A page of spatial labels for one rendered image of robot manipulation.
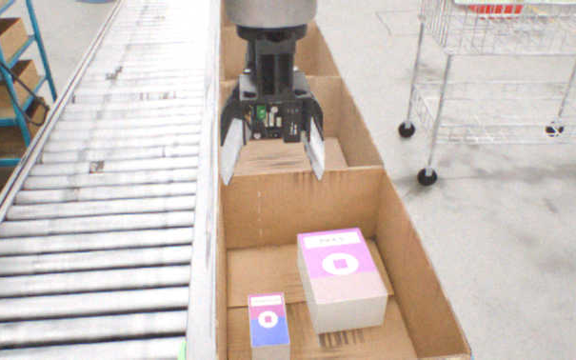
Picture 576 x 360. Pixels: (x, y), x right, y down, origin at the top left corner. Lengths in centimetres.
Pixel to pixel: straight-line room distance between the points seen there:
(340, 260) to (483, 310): 138
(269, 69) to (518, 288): 191
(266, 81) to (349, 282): 40
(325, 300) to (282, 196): 22
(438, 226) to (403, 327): 167
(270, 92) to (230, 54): 110
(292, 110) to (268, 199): 40
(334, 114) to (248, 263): 50
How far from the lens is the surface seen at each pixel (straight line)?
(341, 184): 90
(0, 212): 146
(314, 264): 84
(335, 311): 80
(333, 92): 125
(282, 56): 52
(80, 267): 123
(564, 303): 234
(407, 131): 314
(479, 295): 223
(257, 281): 90
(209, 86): 159
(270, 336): 77
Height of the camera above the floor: 154
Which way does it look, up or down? 35 degrees down
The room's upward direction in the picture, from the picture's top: straight up
